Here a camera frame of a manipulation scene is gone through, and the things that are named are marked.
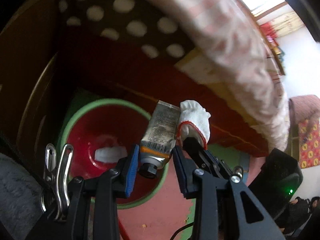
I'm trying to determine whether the black perforated slipper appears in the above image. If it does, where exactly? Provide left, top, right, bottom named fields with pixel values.
left=285, top=196, right=320, bottom=234

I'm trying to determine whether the black floor cable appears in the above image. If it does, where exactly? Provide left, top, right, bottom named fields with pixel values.
left=170, top=222, right=200, bottom=240

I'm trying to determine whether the red bin green rim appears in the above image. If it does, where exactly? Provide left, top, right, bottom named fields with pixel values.
left=56, top=98, right=170, bottom=210

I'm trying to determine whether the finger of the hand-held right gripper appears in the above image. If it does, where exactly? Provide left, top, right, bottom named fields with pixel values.
left=183, top=136, right=243, bottom=181

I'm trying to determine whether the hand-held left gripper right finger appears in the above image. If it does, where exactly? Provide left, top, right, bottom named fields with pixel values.
left=172, top=145, right=285, bottom=240

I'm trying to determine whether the white tissue wad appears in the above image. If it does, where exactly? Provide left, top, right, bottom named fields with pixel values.
left=94, top=146, right=128, bottom=165

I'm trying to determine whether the brown polka dot mattress cover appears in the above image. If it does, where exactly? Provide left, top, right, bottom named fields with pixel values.
left=59, top=0, right=198, bottom=63

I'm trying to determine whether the pile of colourful boxes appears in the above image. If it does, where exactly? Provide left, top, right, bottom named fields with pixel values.
left=266, top=36, right=285, bottom=63

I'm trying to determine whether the hand cream tube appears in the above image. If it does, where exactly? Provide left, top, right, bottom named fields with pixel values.
left=138, top=100, right=181, bottom=179

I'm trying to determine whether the bed with pink quilt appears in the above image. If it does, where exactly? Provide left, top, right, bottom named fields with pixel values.
left=269, top=47, right=287, bottom=77
left=100, top=0, right=290, bottom=153

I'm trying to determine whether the grey fluffy rug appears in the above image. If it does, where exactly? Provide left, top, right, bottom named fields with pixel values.
left=0, top=154, right=44, bottom=233

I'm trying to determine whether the steel spring clip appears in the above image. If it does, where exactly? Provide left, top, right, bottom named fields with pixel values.
left=41, top=143, right=74, bottom=222

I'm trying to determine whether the white knit glove red trim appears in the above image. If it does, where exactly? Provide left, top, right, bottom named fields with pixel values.
left=176, top=100, right=212, bottom=150

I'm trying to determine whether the floral curtain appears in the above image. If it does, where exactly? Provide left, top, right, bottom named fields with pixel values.
left=259, top=11, right=304, bottom=47

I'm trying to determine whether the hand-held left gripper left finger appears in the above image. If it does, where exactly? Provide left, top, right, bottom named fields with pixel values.
left=25, top=144, right=139, bottom=240

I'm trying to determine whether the red yellow printed cloth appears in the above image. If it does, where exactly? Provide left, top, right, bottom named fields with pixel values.
left=297, top=119, right=320, bottom=168

